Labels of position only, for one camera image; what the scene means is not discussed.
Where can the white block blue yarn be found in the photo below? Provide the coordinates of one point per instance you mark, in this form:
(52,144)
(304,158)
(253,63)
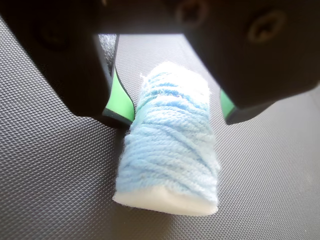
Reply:
(172,150)

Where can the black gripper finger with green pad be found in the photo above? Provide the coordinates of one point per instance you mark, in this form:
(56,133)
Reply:
(250,62)
(62,62)

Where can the dark grey textured mat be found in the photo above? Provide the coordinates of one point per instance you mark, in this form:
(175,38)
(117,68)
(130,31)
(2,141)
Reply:
(50,187)

